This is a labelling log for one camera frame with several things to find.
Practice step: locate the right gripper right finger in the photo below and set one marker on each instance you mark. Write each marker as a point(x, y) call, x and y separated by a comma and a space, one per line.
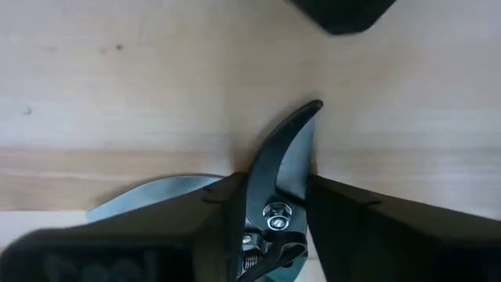
point(391, 243)

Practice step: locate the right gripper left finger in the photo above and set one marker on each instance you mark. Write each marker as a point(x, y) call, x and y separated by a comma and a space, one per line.
point(137, 243)

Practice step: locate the small black rounded block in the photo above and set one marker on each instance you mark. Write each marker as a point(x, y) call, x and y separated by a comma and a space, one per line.
point(344, 15)

